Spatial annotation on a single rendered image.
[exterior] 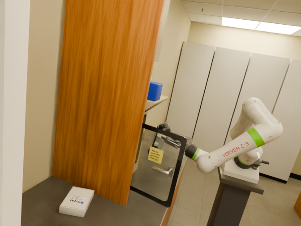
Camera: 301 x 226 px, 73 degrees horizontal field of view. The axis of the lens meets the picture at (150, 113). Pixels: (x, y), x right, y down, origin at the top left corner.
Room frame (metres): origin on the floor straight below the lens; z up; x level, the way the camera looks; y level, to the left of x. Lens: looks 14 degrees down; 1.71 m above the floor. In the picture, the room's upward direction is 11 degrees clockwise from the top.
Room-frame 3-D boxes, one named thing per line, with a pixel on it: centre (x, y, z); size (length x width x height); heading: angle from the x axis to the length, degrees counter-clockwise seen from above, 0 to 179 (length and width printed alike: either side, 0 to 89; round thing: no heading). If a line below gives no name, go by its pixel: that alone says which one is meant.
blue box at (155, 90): (1.10, 0.02, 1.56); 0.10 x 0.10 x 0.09; 74
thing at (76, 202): (0.88, 0.27, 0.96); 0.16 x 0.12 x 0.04; 1
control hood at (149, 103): (1.17, 0.00, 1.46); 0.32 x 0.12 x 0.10; 164
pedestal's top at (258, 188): (1.58, -0.83, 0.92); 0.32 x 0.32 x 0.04; 79
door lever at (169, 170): (0.92, -0.11, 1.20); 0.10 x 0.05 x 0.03; 67
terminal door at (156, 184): (0.98, -0.06, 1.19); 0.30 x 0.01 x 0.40; 67
